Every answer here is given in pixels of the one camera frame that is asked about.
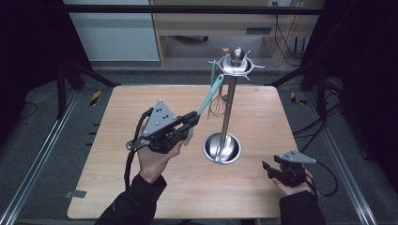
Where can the grey floor tape patch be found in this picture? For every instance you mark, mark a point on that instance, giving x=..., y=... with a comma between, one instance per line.
x=76, y=194

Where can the black frame strut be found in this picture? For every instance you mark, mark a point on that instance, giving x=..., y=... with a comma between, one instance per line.
x=61, y=90
x=320, y=90

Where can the aluminium floor rail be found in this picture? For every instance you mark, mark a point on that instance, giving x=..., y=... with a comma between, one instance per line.
x=40, y=153
x=344, y=168

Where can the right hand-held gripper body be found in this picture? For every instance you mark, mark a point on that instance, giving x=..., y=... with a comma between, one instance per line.
x=292, y=173

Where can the person's left hand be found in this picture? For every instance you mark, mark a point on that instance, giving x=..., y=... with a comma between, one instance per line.
x=155, y=162

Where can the person's right hand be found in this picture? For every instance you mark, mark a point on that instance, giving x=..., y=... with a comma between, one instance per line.
x=294, y=190

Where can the steel utensil rack stand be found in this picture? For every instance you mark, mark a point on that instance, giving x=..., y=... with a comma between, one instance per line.
x=227, y=118

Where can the white cabinet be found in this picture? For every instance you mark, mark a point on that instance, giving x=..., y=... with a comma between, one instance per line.
x=115, y=34

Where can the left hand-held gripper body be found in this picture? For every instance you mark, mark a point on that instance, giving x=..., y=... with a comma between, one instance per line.
x=161, y=125

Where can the light wooden desk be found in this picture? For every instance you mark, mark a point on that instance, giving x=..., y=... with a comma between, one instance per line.
x=194, y=23

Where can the black horizontal frame bar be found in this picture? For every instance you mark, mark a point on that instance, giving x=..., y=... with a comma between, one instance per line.
x=156, y=9

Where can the yellow black floor tape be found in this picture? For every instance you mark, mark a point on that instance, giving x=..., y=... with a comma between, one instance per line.
x=295, y=99
x=95, y=97

